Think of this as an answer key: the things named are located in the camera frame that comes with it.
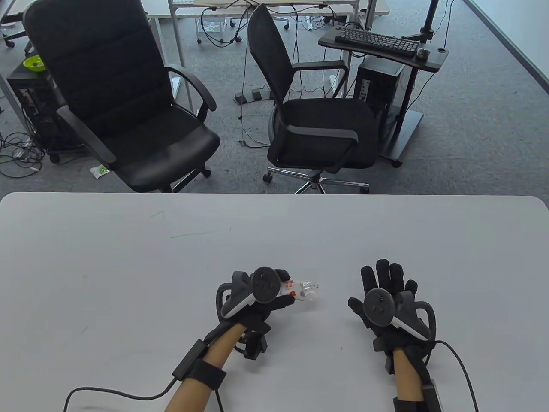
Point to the black computer tower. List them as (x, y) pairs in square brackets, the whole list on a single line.
[(38, 111), (379, 90)]

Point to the person's right little finger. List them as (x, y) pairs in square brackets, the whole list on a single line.
[(411, 287)]

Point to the black wheeled chair base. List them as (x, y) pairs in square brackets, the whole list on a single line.
[(13, 21)]

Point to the person's right forearm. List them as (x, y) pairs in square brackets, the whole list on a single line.
[(407, 377)]

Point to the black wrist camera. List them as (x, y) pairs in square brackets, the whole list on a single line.
[(384, 349), (255, 345)]

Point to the person's left thumb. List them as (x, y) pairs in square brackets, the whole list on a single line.
[(285, 302)]

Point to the grey power adapters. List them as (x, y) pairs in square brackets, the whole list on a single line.
[(253, 95)]

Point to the person's right middle finger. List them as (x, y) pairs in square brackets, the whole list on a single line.
[(382, 274)]

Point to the person's right hand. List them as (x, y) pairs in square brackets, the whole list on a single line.
[(386, 332)]

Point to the black leather office chair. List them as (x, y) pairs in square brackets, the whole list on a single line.
[(116, 94)]

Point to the white desk frame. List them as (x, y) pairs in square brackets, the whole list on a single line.
[(180, 25)]

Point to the green bowl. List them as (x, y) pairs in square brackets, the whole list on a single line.
[(34, 63)]

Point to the person's right thumb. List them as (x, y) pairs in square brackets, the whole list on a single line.
[(357, 308)]

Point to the black rolling computer stand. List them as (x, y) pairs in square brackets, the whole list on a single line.
[(411, 124)]

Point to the person's left forearm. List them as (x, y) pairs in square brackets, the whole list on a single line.
[(201, 367)]

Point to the person's left hand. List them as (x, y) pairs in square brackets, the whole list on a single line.
[(257, 315)]

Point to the green and white wrapper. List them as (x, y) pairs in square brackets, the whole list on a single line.
[(99, 171)]

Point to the black keyboard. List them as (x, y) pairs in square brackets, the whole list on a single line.
[(377, 40)]

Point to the black mesh office chair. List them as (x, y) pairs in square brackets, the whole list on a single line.
[(317, 120)]

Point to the black computer mouse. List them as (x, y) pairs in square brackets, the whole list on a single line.
[(423, 53)]

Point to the black and white glove controller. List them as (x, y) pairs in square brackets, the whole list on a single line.
[(261, 287), (379, 307)]

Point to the clear plastic piece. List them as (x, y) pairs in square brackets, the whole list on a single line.
[(309, 289)]

